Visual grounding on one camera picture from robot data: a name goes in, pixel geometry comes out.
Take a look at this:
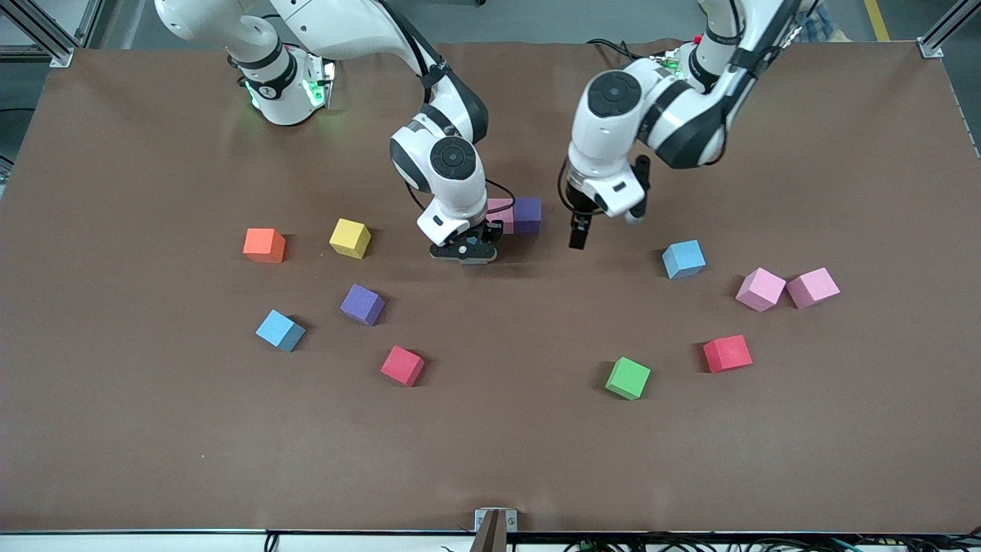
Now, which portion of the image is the purple foam block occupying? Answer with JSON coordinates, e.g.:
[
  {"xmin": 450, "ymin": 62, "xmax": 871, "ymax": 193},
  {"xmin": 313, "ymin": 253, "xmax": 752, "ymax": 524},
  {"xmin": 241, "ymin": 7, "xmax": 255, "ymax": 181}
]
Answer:
[
  {"xmin": 513, "ymin": 197, "xmax": 543, "ymax": 235},
  {"xmin": 340, "ymin": 284, "xmax": 386, "ymax": 327}
]

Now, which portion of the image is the green foam block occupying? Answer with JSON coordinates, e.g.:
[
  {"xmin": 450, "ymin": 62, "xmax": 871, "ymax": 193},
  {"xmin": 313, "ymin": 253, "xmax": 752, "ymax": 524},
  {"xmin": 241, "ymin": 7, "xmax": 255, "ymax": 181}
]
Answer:
[{"xmin": 605, "ymin": 356, "xmax": 651, "ymax": 402}]

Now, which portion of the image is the yellow foam block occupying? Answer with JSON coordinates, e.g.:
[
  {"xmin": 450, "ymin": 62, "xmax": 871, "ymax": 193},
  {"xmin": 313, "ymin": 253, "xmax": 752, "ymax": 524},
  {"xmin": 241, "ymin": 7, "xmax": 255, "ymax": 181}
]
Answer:
[{"xmin": 329, "ymin": 218, "xmax": 372, "ymax": 260}]

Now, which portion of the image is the red foam block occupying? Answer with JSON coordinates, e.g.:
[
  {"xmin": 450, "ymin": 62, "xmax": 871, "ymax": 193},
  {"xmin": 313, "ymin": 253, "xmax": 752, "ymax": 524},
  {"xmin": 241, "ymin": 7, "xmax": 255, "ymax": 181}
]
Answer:
[
  {"xmin": 380, "ymin": 345, "xmax": 426, "ymax": 388},
  {"xmin": 703, "ymin": 334, "xmax": 753, "ymax": 374}
]

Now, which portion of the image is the brown table mat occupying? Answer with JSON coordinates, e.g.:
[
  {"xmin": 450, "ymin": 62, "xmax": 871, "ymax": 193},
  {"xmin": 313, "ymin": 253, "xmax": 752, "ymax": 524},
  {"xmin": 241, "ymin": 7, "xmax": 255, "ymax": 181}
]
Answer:
[{"xmin": 0, "ymin": 40, "xmax": 981, "ymax": 535}]

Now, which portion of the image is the orange foam block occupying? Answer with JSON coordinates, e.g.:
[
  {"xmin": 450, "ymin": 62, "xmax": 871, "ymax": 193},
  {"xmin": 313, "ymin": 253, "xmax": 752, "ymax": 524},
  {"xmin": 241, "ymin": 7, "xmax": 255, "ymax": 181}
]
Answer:
[{"xmin": 243, "ymin": 228, "xmax": 287, "ymax": 264}]

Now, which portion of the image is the plaid trouser leg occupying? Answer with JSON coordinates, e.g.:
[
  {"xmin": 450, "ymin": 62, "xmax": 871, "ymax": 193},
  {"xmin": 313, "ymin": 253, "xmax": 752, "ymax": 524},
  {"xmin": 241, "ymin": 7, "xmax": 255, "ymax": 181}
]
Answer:
[{"xmin": 799, "ymin": 0, "xmax": 844, "ymax": 43}]

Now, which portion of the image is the black left base cable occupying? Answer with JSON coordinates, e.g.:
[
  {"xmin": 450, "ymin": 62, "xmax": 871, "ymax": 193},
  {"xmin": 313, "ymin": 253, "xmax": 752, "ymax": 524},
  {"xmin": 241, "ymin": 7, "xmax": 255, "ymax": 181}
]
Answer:
[{"xmin": 586, "ymin": 37, "xmax": 664, "ymax": 81}]

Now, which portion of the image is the metal edge bracket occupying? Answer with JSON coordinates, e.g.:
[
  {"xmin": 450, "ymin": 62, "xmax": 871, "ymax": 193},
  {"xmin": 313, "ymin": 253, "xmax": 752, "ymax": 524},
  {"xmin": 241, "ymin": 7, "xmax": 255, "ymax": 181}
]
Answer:
[{"xmin": 474, "ymin": 508, "xmax": 519, "ymax": 552}]

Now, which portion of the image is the aluminium frame post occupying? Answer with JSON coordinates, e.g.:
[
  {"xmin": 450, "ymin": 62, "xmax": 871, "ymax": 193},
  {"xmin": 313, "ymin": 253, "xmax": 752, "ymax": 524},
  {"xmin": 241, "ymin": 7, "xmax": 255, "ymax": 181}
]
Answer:
[
  {"xmin": 917, "ymin": 0, "xmax": 981, "ymax": 60},
  {"xmin": 0, "ymin": 0, "xmax": 104, "ymax": 68}
]

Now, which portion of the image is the white table edge rail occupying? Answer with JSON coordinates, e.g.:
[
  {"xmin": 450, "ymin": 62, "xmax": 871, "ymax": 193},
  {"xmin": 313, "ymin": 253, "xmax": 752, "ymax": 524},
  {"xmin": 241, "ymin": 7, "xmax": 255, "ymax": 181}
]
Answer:
[{"xmin": 0, "ymin": 531, "xmax": 981, "ymax": 552}]

